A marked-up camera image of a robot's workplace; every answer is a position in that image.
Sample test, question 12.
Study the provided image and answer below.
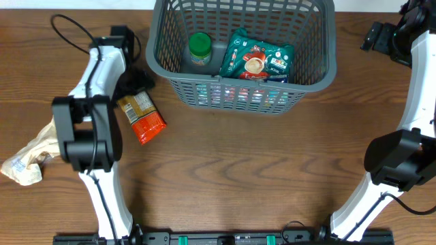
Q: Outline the red spaghetti packet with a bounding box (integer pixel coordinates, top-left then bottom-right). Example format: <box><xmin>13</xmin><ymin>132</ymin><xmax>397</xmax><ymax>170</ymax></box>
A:
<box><xmin>117</xmin><ymin>91</ymin><xmax>166</xmax><ymax>145</ymax></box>

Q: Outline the green lid jar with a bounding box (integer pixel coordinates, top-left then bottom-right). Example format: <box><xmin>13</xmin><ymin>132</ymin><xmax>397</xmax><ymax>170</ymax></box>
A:
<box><xmin>189</xmin><ymin>32</ymin><xmax>212</xmax><ymax>65</ymax></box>

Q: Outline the green coffee mix bag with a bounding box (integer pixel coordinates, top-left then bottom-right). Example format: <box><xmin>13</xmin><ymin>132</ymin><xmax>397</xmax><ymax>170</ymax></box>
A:
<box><xmin>219</xmin><ymin>28</ymin><xmax>294</xmax><ymax>83</ymax></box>

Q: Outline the beige paper bag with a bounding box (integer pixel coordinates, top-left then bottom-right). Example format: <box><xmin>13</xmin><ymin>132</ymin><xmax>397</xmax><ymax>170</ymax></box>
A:
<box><xmin>1</xmin><ymin>118</ymin><xmax>60</xmax><ymax>186</ymax></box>

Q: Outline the Kleenex tissue multipack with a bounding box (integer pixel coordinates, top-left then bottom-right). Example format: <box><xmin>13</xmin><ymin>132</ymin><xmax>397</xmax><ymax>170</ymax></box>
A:
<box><xmin>196</xmin><ymin>84</ymin><xmax>291</xmax><ymax>107</ymax></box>

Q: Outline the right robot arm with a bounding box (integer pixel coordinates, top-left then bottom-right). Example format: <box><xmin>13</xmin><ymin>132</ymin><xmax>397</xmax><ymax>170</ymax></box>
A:
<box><xmin>318</xmin><ymin>0</ymin><xmax>435</xmax><ymax>244</ymax></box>

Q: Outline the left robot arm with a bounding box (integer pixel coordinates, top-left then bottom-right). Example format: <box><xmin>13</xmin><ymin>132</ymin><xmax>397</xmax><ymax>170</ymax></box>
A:
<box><xmin>52</xmin><ymin>26</ymin><xmax>154</xmax><ymax>244</ymax></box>

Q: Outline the grey plastic basket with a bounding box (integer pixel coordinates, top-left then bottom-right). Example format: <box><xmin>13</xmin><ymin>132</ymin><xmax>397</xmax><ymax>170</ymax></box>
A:
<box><xmin>146</xmin><ymin>0</ymin><xmax>337</xmax><ymax>114</ymax></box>

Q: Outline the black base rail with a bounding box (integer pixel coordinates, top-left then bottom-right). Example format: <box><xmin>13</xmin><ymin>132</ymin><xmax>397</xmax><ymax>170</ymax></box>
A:
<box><xmin>52</xmin><ymin>225</ymin><xmax>395</xmax><ymax>245</ymax></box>

